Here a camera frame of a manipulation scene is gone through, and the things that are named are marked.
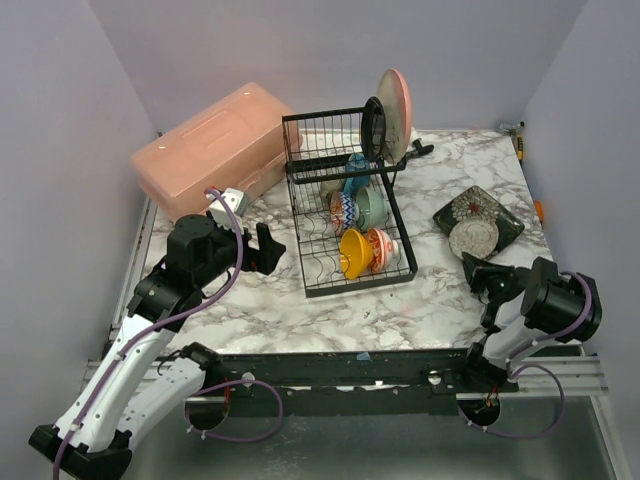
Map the black round plate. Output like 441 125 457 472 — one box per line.
360 96 386 162

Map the orange floral bowl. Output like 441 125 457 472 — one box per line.
365 228 399 273

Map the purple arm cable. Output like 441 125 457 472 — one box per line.
49 188 246 479
504 271 596 381

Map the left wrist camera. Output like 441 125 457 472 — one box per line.
205 188 249 230

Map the black wire dish rack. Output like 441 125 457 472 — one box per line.
282 97 418 298

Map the black and white pipe fitting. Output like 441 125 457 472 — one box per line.
406 128 434 159

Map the mint green bowl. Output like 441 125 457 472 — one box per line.
355 187 389 232

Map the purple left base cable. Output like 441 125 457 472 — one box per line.
184 377 287 444

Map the pink plastic storage box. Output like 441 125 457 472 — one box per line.
131 82 293 221

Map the speckled white plate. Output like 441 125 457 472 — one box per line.
448 217 499 260

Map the orange clamp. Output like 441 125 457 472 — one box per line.
534 201 544 223

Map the yellow bowl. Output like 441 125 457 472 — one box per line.
339 229 373 280

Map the pink and cream plate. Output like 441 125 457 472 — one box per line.
376 68 413 164

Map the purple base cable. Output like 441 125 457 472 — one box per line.
184 377 287 444
455 364 567 441

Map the yellow black tool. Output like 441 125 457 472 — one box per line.
516 135 524 162

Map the black floral square plate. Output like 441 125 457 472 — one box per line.
432 185 525 256

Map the grey ceramic mug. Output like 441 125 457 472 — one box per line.
319 179 344 204

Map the blue floral mug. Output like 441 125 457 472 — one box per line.
342 153 370 195

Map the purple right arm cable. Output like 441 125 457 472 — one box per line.
504 271 596 381

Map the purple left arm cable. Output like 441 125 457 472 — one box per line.
49 188 246 479

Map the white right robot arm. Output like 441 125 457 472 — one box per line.
462 252 602 388

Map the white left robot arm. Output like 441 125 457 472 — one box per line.
29 215 286 479

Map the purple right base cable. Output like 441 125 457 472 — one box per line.
455 364 567 441

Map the blue patterned bowl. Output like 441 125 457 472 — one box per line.
329 192 359 236

